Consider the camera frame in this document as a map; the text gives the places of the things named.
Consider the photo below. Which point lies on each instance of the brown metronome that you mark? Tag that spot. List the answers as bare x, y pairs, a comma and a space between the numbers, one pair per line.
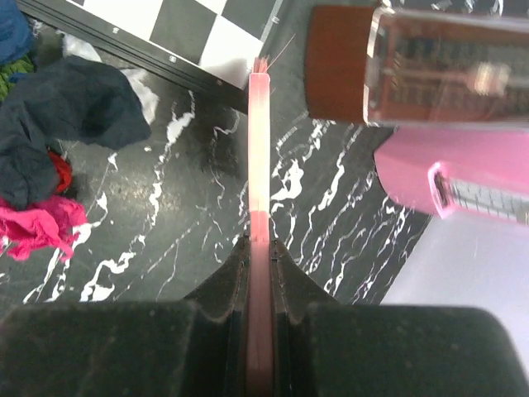
389, 66

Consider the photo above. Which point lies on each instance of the pink metronome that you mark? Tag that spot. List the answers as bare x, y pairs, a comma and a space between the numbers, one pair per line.
444, 171

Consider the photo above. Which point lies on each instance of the red paper scrap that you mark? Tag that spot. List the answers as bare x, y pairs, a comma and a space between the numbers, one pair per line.
64, 171

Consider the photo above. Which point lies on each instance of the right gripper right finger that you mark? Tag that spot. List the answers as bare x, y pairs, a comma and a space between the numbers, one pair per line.
324, 348

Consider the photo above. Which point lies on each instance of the black white chessboard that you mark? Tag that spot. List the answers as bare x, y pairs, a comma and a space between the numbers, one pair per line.
210, 46

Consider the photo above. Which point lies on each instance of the black paper scrap centre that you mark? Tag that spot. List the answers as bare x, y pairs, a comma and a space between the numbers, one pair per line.
73, 99

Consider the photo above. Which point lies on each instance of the magenta paper scrap right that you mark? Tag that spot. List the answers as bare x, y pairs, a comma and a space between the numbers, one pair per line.
45, 224

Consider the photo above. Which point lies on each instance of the green paper scrap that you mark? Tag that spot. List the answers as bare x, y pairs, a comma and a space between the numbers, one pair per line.
12, 72

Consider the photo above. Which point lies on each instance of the blue paper scrap upper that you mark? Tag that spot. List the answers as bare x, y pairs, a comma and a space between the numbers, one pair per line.
16, 35

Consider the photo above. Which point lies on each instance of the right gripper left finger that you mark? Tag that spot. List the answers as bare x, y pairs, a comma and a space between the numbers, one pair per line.
194, 346

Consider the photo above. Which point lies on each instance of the pink hand brush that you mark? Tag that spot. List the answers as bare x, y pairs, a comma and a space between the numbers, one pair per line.
260, 356

